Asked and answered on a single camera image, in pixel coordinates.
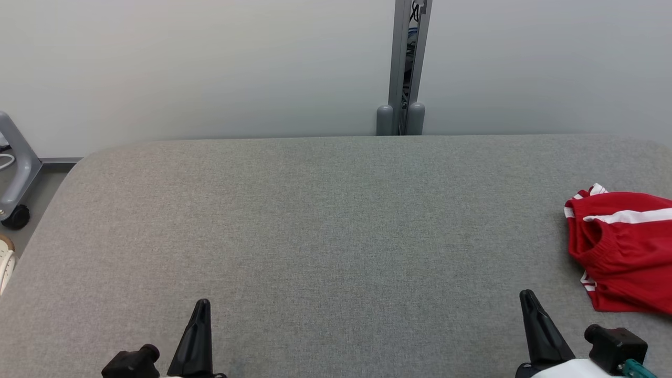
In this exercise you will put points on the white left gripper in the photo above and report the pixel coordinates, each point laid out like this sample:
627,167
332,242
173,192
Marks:
199,376

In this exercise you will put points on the black caster wheel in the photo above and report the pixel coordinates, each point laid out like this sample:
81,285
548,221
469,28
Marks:
17,217

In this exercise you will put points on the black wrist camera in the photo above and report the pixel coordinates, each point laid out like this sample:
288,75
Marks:
617,346
131,365

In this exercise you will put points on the grey metal partition post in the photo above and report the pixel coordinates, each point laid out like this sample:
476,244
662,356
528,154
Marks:
400,52

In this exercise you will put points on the grey metal cart leg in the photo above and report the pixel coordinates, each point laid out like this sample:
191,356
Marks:
21,168

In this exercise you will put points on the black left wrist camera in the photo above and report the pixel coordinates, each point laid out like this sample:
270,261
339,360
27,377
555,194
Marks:
131,365

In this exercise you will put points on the red basketball jersey white sleeves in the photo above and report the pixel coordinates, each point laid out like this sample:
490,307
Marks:
597,189

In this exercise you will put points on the red basketball shorts white trim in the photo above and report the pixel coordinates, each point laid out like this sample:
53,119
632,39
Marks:
635,262

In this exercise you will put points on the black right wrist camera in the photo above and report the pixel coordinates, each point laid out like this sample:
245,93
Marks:
617,346

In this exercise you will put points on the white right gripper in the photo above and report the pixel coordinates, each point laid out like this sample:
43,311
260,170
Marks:
567,370

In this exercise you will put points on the white shoe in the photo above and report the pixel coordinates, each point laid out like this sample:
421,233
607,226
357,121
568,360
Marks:
5,262

